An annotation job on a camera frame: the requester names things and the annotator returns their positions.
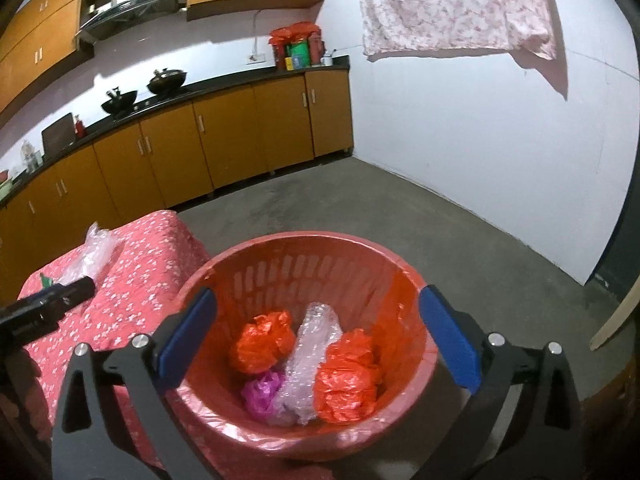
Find magenta plastic bag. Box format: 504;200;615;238
241;370;288;426

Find large orange plastic bag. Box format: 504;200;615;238
312;328;382;425

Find clear bubble wrap bundle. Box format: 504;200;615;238
277;302;343;427

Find green plastic bag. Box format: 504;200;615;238
40;273;54;288

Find red floral tablecloth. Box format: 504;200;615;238
16;209;321;480

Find clear plastic bag left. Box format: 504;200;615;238
56;222;124;288

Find stacked plastic basins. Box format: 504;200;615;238
0;170;13;200

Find red plastic laundry basket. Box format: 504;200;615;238
175;231;438;462

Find clear glass jar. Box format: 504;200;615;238
21;140;42;174

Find dark cutting board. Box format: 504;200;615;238
41;113;76;159

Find red sauce bottle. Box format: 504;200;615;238
74;115;86;140

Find wooden lower cabinets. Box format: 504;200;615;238
1;60;354;306

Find black wok left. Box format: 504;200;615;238
101;87;138;118

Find black lidded wok right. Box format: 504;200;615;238
146;68;186;96

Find white mug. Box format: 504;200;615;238
320;49;336;67

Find steel range hood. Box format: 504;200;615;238
74;0;182;47

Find red covered bottle group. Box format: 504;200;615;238
268;22;324;72

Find pink floral hanging sheet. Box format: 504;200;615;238
359;0;556;61

